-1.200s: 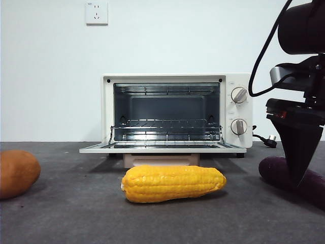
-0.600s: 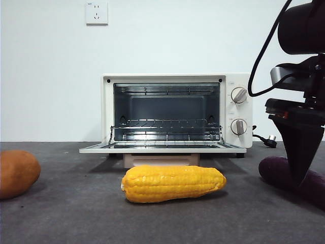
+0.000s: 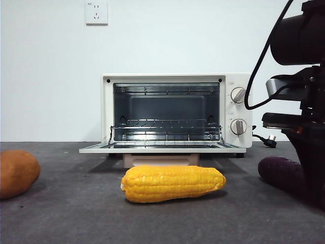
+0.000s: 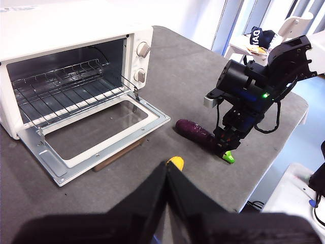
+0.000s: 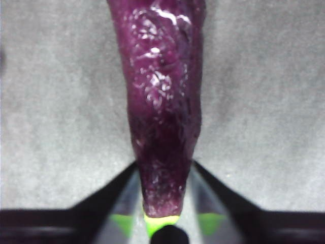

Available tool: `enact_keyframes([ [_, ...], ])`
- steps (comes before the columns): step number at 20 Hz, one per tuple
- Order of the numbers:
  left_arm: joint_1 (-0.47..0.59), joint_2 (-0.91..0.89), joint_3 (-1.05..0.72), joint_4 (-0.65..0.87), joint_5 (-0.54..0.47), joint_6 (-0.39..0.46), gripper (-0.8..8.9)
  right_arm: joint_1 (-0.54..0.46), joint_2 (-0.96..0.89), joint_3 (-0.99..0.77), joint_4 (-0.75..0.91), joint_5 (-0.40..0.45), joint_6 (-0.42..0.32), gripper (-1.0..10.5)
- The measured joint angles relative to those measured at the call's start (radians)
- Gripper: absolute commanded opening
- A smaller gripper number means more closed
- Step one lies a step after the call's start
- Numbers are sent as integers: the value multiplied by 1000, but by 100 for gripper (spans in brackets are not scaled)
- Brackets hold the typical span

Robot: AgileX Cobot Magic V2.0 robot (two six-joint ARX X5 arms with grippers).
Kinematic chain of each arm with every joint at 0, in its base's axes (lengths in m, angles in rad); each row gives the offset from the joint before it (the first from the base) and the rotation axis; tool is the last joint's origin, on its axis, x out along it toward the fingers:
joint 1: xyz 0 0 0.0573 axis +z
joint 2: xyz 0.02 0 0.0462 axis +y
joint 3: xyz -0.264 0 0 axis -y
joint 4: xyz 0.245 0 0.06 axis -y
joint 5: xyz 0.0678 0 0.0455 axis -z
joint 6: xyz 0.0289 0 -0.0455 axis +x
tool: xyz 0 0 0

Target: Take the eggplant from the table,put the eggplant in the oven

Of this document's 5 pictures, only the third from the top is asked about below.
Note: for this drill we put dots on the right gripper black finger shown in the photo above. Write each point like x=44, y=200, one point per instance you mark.
x=314, y=165

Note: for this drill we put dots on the purple eggplant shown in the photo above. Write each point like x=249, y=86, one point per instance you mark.
x=279, y=172

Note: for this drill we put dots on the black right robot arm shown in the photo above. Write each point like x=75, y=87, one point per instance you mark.
x=299, y=38

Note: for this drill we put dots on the white toaster oven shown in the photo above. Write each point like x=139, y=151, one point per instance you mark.
x=241, y=111

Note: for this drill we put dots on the white oven knob, beige grip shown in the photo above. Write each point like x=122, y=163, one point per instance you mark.
x=238, y=126
x=237, y=95

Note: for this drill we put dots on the yellow corn cob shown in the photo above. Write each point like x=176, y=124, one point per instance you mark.
x=172, y=183

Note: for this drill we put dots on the orange-brown sweet potato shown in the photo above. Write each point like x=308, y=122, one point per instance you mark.
x=15, y=172

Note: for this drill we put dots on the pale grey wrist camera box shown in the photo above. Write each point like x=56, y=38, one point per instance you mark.
x=276, y=87

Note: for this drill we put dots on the white wall socket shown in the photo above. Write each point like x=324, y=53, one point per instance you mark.
x=96, y=13

